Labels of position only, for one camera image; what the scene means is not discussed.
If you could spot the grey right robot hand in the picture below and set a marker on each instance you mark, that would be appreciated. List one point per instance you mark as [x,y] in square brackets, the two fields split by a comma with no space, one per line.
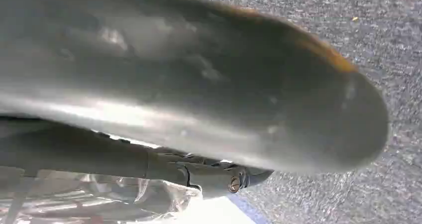
[184,84]

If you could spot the small yellow floor scrap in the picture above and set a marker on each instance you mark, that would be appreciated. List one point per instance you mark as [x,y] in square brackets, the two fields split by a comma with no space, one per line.
[355,18]

